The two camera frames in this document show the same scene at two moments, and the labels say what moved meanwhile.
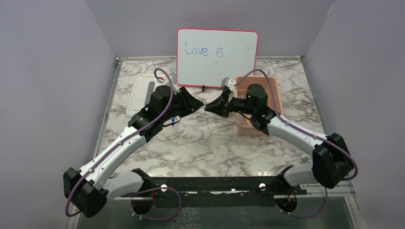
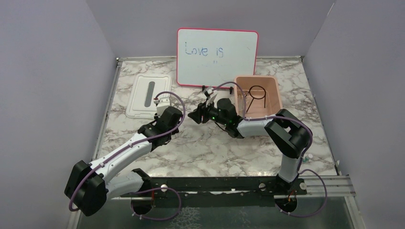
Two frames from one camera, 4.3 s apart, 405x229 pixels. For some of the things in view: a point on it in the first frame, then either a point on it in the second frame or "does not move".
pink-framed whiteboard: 205,57 does not move
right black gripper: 221,106 to 200,111
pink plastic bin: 245,126 does not move
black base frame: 218,192 does not move
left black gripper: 193,103 to 156,117
